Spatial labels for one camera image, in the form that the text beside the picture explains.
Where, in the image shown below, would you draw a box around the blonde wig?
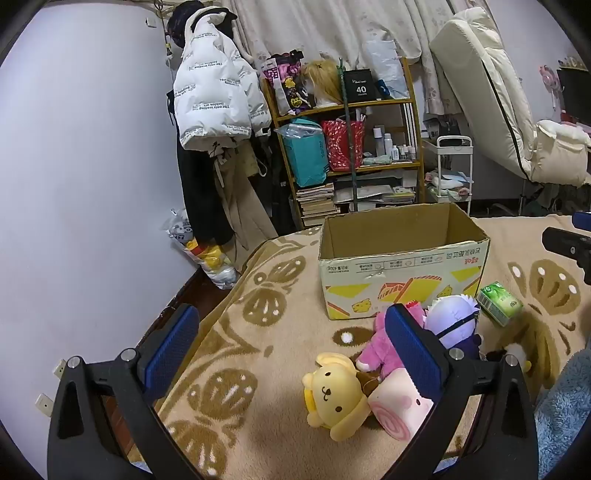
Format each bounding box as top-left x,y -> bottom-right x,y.
300,60 -> 345,109

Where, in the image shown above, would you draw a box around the white fluffy plush toy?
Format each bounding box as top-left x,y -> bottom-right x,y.
485,344 -> 533,372

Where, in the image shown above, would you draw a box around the dark hanging clothes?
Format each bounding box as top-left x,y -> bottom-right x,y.
249,129 -> 296,238

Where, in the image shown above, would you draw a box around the teal bag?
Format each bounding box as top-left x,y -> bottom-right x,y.
283,119 -> 329,188

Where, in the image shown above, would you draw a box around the silver-haired plush doll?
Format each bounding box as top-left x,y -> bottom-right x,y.
422,295 -> 483,361

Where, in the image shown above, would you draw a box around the red patterned bag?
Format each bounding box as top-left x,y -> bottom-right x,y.
322,119 -> 368,171

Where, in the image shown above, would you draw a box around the pile of magazines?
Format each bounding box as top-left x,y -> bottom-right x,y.
332,171 -> 419,206

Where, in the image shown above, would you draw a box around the black monitor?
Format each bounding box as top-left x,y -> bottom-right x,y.
556,67 -> 591,127

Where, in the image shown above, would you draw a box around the pink fan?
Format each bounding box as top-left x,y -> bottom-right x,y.
538,65 -> 561,109

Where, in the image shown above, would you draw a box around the purple printed bags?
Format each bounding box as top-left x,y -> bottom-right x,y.
263,51 -> 315,116

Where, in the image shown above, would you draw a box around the yellow dog plush toy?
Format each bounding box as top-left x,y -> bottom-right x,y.
302,352 -> 384,443

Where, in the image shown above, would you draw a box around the clear plastic bag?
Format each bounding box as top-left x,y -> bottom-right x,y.
362,39 -> 409,100

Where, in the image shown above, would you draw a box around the group of cosmetic bottles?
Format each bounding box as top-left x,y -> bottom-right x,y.
373,126 -> 416,162

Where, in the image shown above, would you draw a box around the blue fleece clothing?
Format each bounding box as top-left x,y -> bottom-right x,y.
534,339 -> 591,480

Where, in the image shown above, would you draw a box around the pink plush toy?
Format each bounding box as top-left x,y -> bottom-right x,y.
355,300 -> 428,381

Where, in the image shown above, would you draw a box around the black cap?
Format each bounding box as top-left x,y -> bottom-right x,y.
167,0 -> 238,47

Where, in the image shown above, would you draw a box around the pink roll cake plush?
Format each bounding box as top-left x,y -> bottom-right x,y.
367,367 -> 437,439

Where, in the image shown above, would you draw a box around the plastic bag of toys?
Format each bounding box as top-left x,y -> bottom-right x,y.
164,210 -> 241,291

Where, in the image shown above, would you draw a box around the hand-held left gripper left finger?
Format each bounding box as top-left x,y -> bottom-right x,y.
47,303 -> 204,480

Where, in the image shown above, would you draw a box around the pale patterned curtain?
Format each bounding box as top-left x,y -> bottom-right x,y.
222,0 -> 462,116

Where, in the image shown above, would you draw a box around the printed cardboard box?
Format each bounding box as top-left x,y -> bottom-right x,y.
318,202 -> 491,321

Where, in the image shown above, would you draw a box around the wooden shelf rack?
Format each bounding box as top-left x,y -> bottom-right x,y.
261,58 -> 426,227

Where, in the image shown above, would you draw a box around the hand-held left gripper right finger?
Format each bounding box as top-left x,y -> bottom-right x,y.
385,304 -> 540,480

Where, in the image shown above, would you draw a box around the black box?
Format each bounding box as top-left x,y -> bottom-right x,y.
342,69 -> 374,103

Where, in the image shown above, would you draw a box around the stack of books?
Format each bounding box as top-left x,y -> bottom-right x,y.
295,183 -> 342,228

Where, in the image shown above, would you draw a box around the green tissue pack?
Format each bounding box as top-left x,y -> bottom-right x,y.
475,281 -> 525,328

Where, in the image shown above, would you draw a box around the black hanging garment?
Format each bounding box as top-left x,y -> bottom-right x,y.
175,134 -> 236,245

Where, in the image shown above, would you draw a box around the cream folded mattress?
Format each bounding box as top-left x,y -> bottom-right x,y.
429,7 -> 591,188

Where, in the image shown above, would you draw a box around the green pole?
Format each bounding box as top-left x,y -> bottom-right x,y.
337,58 -> 363,213

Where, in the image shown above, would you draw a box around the white puffer jacket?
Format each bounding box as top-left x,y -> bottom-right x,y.
173,9 -> 273,151

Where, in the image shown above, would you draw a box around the beige printed blanket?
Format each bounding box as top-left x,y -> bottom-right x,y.
124,215 -> 591,480

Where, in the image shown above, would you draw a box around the beige hanging garment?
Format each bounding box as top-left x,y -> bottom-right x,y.
215,138 -> 280,273

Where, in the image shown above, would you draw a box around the white trolley cart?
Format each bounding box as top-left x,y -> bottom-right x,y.
422,135 -> 474,217

